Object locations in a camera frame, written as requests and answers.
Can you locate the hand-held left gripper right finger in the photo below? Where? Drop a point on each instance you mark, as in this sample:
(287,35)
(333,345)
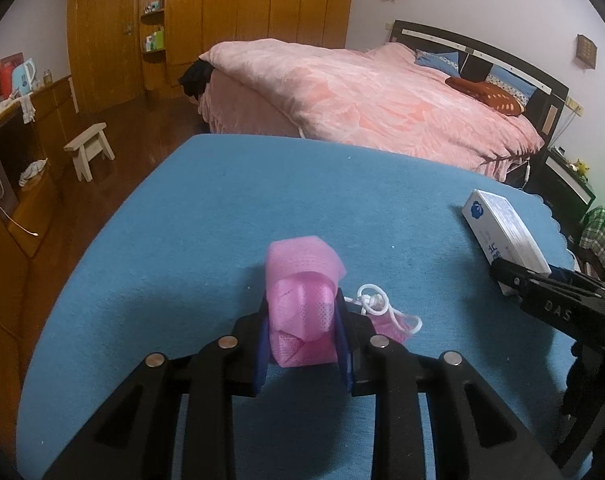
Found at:
(343,350)

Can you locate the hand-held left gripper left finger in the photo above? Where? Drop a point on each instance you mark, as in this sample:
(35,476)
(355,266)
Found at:
(262,355)

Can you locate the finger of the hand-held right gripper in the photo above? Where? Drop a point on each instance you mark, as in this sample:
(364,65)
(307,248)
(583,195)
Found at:
(512,271)
(582,280)

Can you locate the white cardboard box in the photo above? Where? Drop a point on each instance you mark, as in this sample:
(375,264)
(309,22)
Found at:
(502,230)

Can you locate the pink face mask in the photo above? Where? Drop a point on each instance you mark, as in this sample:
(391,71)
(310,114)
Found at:
(302,310)

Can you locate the plaid bag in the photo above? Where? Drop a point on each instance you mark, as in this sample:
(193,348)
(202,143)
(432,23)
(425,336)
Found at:
(600,230)

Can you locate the dark nightstand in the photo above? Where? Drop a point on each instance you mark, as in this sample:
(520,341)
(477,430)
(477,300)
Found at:
(567,180)

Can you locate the yellow plush toy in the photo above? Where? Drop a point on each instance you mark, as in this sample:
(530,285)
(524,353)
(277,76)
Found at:
(581,166)

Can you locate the blue table cloth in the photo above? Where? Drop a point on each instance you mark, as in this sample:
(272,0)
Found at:
(282,195)

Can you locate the brown dotted pillow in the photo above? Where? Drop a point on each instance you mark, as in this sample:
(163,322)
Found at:
(487,94)

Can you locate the blue pillow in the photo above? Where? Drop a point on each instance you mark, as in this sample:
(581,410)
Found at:
(437,59)
(512,85)

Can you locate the dark wooden bed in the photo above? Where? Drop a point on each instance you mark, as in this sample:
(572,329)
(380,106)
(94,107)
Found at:
(475,66)

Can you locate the pink blanket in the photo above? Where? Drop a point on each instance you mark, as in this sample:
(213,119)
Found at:
(357,95)

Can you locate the wooden side cabinet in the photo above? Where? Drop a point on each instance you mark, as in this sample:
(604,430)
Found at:
(12,280)

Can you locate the small wooden stool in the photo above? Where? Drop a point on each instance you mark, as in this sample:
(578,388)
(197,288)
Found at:
(90,145)

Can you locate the black clothing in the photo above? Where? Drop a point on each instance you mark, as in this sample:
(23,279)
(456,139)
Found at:
(197,79)

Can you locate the white cloth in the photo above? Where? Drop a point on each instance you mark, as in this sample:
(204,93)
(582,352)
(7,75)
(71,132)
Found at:
(17,105)
(32,170)

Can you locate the wooden wardrobe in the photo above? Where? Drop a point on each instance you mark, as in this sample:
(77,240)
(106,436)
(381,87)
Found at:
(282,0)

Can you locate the light blue kettle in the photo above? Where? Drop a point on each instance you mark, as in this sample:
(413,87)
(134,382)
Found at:
(23,76)

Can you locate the wall socket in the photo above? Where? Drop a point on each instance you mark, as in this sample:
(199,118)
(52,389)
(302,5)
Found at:
(574,105)

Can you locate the brown wall lamp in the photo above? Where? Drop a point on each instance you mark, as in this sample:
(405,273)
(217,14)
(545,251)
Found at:
(586,50)

